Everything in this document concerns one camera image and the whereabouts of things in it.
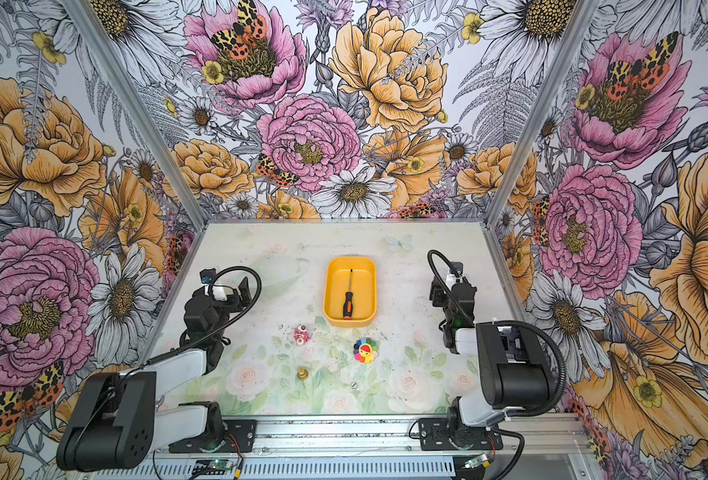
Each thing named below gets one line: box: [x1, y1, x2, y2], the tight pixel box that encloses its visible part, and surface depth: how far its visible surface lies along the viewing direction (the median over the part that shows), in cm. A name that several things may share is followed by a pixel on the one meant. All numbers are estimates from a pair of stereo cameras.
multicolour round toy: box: [353, 338, 379, 364], surface depth 89 cm
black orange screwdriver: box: [343, 268, 354, 320], surface depth 98 cm
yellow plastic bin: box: [322, 256, 377, 328], surface depth 102 cm
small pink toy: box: [293, 324, 311, 345], surface depth 89 cm
